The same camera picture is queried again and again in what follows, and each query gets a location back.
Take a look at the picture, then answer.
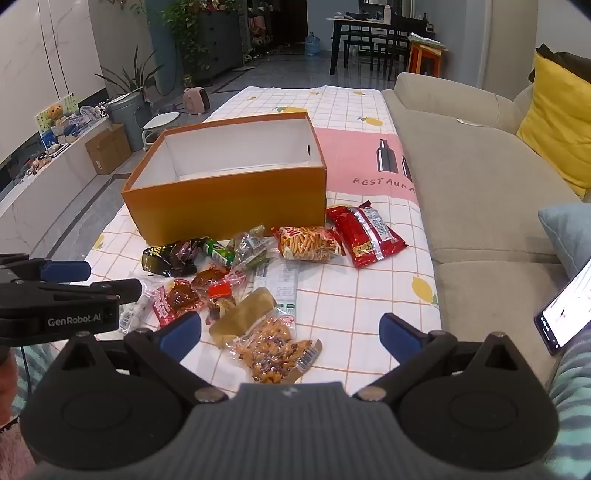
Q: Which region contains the trailing green plant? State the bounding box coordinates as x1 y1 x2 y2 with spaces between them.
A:
161 0 204 88

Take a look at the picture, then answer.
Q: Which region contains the black smartphone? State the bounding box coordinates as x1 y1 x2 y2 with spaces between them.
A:
534 258 591 356

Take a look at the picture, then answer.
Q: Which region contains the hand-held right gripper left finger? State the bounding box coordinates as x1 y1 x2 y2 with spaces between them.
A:
44 312 228 403

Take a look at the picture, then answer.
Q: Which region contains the light blue pillow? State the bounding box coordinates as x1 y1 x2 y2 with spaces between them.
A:
538 203 591 282

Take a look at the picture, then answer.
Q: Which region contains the clear peanut snack packet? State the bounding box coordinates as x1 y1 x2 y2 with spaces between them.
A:
230 314 324 385

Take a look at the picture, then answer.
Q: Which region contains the small green snack packet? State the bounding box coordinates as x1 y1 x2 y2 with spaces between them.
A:
203 237 236 266

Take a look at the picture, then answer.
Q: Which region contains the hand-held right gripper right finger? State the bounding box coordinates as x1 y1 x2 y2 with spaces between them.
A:
352 312 539 402

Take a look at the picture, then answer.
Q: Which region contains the pink heater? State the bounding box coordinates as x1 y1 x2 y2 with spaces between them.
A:
182 87 209 115

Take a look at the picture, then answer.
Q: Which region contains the orange cardboard box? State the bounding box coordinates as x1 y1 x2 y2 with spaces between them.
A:
121 112 328 245

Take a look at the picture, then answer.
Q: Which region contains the pink white snack packet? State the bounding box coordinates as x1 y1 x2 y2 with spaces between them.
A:
150 286 179 329

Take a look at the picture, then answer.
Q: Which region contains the white wheeled stool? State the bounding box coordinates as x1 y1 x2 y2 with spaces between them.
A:
142 112 181 151

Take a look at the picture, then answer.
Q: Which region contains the beige sofa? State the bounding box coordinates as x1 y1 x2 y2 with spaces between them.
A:
382 71 591 384

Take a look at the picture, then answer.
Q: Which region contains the dark grey cabinet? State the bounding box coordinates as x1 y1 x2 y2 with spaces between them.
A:
198 9 243 80

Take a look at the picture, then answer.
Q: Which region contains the teal striped clothing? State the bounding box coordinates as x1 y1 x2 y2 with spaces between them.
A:
549 337 591 480

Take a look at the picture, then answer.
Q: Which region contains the yellow pillow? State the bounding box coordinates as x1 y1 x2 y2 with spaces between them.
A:
516 51 591 199

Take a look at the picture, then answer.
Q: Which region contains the red snack packet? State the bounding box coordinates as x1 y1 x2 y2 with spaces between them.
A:
325 200 407 268

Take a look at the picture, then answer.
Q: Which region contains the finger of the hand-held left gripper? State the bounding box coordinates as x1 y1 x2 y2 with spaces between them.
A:
0 252 92 284
0 278 143 319

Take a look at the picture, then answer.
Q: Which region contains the teddy bear picture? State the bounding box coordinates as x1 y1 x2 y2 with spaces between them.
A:
36 92 79 134

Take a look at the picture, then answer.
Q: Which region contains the orange stool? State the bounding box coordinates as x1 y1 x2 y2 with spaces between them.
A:
409 34 448 77

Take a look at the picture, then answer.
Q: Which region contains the checked printed tablecloth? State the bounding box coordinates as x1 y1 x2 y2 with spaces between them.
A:
78 85 441 393

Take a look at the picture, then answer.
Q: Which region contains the orange stick snack packet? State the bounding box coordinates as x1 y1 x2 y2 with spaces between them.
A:
274 226 345 263

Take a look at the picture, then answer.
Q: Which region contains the brown cardboard carton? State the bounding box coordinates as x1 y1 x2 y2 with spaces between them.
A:
84 124 133 176

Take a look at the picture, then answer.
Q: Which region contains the dark cloth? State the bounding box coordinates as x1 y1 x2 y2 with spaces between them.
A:
529 44 591 84

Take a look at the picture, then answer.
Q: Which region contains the clear packet with green filling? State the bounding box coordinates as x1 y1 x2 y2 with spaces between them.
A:
233 224 274 269

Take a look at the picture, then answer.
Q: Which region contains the clear white candy packet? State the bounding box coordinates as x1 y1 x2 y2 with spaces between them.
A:
118 291 153 334

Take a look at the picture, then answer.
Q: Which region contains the spiky potted plant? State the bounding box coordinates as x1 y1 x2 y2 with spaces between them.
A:
95 46 163 100

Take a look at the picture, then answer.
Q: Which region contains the long white green packet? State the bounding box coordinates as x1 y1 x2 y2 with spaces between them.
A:
253 261 300 324

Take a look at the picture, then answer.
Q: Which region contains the person's left forearm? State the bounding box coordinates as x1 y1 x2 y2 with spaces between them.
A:
0 355 20 426

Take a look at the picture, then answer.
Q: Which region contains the grey bin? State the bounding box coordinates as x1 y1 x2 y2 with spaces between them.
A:
107 90 151 151

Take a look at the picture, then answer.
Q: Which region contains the dark dining table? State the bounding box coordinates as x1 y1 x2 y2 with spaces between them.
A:
325 16 437 77

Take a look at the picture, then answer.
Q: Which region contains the white low cabinet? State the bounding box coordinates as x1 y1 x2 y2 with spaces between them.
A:
0 115 126 227

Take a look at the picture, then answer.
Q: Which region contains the dark brown egg snack packet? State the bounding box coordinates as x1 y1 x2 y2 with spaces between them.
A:
142 237 211 278

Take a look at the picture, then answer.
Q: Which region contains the golden olive snack packet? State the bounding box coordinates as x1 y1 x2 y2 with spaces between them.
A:
209 287 278 347

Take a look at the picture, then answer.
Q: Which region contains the red brown meat packet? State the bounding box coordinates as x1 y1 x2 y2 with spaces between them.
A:
166 279 202 319
205 282 237 324
191 265 232 296

